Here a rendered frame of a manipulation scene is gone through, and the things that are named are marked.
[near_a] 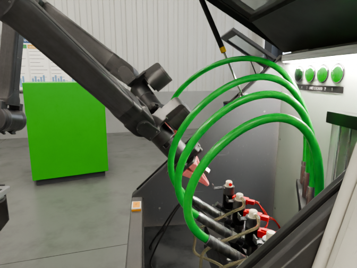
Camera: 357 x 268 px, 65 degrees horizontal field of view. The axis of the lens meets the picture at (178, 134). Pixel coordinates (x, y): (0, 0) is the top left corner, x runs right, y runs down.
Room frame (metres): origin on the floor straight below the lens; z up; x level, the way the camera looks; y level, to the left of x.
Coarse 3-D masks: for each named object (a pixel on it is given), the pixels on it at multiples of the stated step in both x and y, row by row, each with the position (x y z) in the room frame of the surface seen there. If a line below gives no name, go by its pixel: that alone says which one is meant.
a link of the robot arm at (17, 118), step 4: (8, 108) 0.91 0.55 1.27; (12, 108) 0.93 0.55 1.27; (12, 112) 0.90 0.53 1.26; (16, 112) 0.92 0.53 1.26; (20, 112) 0.94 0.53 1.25; (12, 116) 0.89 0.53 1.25; (16, 116) 0.91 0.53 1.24; (20, 116) 0.93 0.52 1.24; (12, 120) 0.89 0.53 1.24; (16, 120) 0.91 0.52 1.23; (20, 120) 0.92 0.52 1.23; (12, 124) 0.89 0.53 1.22; (16, 124) 0.91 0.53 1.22; (20, 124) 0.93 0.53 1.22; (8, 128) 0.88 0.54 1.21; (12, 128) 0.90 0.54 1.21; (16, 128) 0.92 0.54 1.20; (4, 132) 0.88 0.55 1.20; (12, 132) 0.92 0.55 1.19
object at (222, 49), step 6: (204, 0) 0.99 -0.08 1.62; (204, 6) 0.99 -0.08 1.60; (204, 12) 0.99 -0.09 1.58; (210, 18) 0.99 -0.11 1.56; (210, 24) 0.99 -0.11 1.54; (216, 30) 0.99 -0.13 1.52; (216, 36) 0.99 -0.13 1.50; (222, 42) 0.99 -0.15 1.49; (222, 48) 0.99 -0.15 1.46; (234, 78) 0.99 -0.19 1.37; (240, 90) 0.99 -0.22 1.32; (240, 96) 0.99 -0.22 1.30
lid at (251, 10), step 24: (216, 0) 1.04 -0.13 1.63; (240, 0) 0.92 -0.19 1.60; (264, 0) 0.83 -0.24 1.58; (288, 0) 0.72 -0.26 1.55; (312, 0) 0.67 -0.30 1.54; (336, 0) 0.62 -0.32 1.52; (264, 24) 0.94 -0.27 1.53; (288, 24) 0.84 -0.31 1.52; (312, 24) 0.76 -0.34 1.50; (336, 24) 0.70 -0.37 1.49; (288, 48) 1.00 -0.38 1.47; (312, 48) 0.91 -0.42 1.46
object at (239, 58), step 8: (240, 56) 0.74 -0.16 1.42; (248, 56) 0.73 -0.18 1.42; (256, 56) 0.73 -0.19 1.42; (216, 64) 0.75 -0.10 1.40; (272, 64) 0.72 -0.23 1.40; (200, 72) 0.76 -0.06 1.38; (280, 72) 0.71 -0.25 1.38; (192, 80) 0.77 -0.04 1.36; (288, 80) 0.70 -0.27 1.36; (184, 88) 0.78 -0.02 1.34; (296, 88) 0.70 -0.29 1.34; (176, 96) 0.78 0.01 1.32; (304, 144) 0.69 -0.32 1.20; (304, 152) 0.69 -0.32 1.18; (304, 160) 0.69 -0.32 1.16
